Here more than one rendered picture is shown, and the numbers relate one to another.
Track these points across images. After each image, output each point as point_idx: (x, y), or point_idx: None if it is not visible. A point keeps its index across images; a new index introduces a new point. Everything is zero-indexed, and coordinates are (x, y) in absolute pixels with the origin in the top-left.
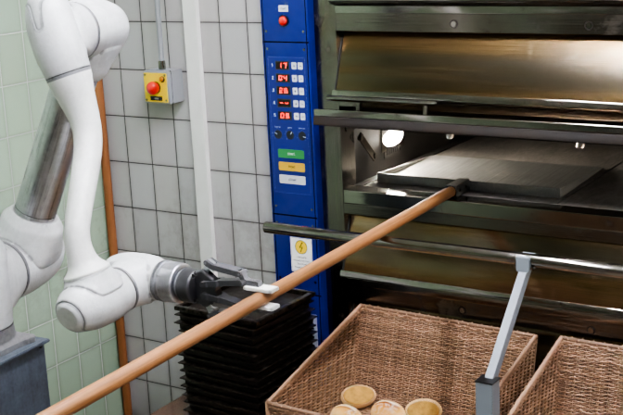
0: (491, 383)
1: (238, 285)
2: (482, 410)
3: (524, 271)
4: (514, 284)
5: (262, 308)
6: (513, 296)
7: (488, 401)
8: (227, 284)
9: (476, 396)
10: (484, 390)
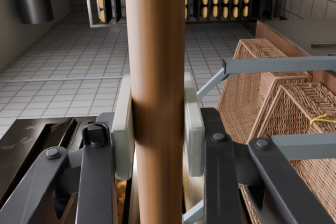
0: (267, 137)
1: (109, 154)
2: (302, 140)
3: (182, 216)
4: (193, 212)
5: (186, 85)
6: (202, 203)
7: (288, 136)
8: (103, 206)
9: (289, 144)
10: (278, 139)
